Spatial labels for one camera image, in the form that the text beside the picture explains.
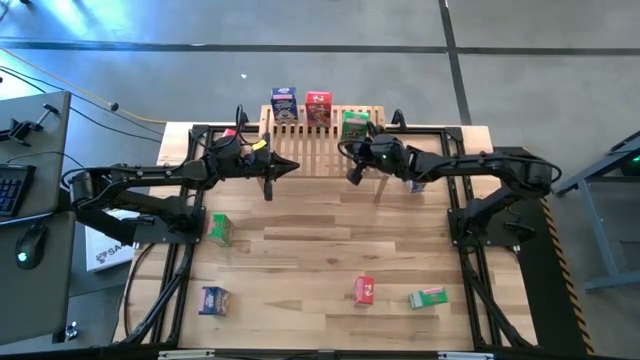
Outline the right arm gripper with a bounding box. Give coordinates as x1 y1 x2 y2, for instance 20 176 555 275
367 125 409 176

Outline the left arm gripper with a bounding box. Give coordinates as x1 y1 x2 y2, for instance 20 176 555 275
234 142 301 180

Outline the green Apple Jacks cereal box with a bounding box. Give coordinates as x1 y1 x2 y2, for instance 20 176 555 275
341 110 372 143
408 286 450 310
207 212 235 247

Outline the wooden slatted shelf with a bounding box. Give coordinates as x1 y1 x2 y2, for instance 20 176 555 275
255 104 391 202

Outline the white printed box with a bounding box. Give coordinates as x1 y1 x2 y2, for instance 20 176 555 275
84 208 141 274

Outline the blue-grey metal stand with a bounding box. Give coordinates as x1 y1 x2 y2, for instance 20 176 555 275
549 130 640 294

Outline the black hazard-striped floor mat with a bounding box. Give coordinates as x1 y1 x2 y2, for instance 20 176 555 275
492 145 596 357

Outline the black desk clamp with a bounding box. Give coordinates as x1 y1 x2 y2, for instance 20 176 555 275
0 103 60 147

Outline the black computer mouse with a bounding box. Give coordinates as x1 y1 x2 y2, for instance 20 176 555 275
14 222 50 271

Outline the black keyboard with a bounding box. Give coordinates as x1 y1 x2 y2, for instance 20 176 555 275
0 162 37 219

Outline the dark grey desk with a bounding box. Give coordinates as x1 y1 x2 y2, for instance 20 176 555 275
0 212 76 346

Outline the black aluminium table frame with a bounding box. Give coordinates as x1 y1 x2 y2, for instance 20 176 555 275
117 122 539 351

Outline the black floor cable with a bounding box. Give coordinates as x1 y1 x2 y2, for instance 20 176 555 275
0 64 164 145

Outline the silver metal bracket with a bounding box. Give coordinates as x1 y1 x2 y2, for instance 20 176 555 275
157 349 216 360
437 351 495 360

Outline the yellow cable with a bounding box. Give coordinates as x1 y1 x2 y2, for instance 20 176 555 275
0 47 169 125

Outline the black keyboard cable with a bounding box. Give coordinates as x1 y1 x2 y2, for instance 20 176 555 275
4 149 86 170

